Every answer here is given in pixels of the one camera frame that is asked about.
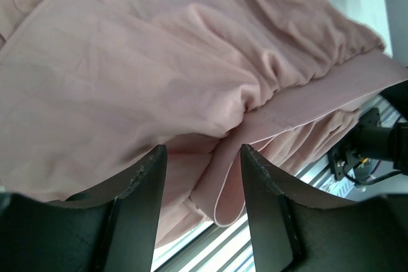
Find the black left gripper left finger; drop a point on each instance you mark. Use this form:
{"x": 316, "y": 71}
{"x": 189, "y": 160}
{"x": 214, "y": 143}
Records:
{"x": 109, "y": 227}

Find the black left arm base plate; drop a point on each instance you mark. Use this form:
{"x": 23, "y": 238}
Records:
{"x": 345, "y": 155}

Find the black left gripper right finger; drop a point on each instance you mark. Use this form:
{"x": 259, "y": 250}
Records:
{"x": 297, "y": 227}

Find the pink garment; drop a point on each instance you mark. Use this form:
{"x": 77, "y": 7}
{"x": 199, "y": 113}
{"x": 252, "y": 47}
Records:
{"x": 88, "y": 87}

